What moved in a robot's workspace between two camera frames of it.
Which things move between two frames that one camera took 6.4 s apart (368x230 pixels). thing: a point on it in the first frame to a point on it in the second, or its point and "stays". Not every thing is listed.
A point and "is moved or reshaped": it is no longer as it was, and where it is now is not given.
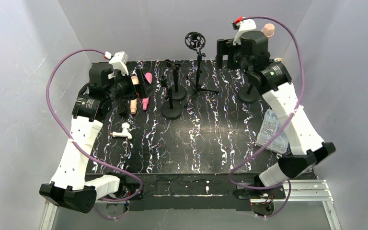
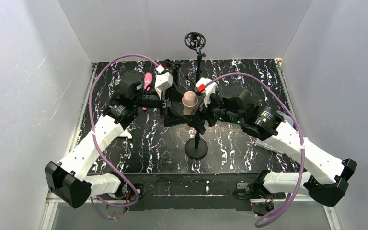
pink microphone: (149, 76) stays
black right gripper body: (225, 50) to (206, 112)
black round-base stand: (248, 93) is moved or reshaped
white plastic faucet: (125, 126) stays
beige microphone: (268, 30) to (189, 99)
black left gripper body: (132, 87) to (165, 106)
